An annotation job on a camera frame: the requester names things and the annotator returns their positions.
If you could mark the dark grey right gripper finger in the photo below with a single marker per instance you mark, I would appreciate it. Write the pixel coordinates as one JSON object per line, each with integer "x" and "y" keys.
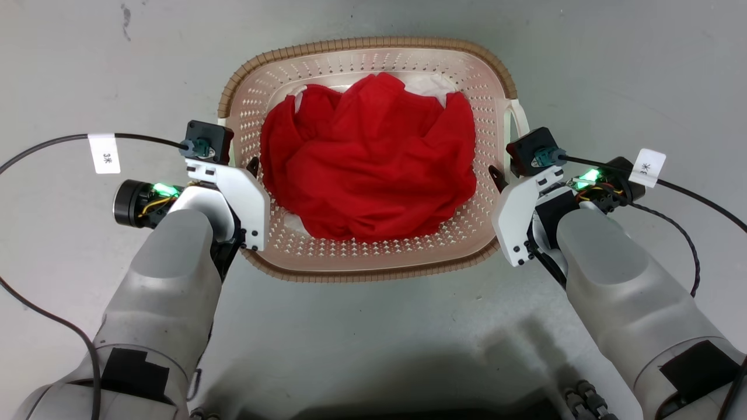
{"x": 498, "y": 178}

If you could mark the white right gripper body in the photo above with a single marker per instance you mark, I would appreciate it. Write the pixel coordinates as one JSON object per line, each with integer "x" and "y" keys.
{"x": 513, "y": 219}

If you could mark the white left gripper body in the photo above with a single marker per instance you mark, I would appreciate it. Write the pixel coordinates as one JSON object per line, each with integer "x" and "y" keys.
{"x": 248, "y": 204}

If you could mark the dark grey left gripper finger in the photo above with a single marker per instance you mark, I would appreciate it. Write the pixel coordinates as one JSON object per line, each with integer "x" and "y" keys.
{"x": 254, "y": 167}

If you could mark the beige laundry basket brown rim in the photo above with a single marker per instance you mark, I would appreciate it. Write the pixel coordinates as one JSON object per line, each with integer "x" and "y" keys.
{"x": 373, "y": 259}

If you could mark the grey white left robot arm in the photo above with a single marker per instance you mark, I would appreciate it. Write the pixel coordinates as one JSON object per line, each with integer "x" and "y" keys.
{"x": 169, "y": 291}

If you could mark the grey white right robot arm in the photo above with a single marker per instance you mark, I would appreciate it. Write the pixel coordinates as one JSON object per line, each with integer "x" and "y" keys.
{"x": 618, "y": 291}

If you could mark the red garment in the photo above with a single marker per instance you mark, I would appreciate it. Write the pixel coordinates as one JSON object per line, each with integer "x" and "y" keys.
{"x": 373, "y": 169}

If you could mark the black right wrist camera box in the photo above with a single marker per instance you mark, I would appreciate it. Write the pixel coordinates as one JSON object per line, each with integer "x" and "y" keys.
{"x": 534, "y": 151}

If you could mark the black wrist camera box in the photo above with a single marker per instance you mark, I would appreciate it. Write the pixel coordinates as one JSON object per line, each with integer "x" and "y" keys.
{"x": 211, "y": 140}
{"x": 534, "y": 151}

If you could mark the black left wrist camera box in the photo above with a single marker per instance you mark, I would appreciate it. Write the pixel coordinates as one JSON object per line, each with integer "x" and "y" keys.
{"x": 211, "y": 140}

